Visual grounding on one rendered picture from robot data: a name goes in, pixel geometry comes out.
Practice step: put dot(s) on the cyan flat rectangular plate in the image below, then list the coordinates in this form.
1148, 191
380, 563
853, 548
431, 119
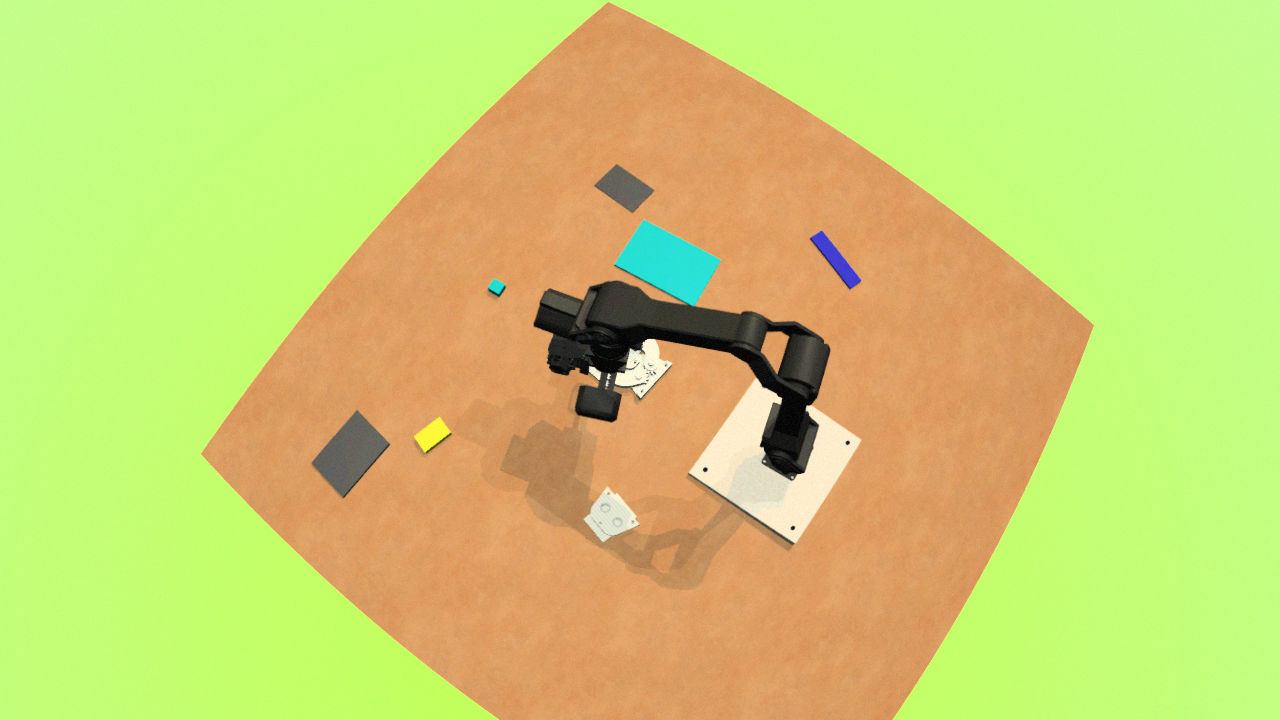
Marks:
667, 262

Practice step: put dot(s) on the blue flat bar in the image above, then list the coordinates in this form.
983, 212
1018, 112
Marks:
835, 259

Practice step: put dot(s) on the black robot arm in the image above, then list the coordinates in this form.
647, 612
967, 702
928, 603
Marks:
615, 316

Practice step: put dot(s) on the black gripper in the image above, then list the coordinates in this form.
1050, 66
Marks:
600, 403

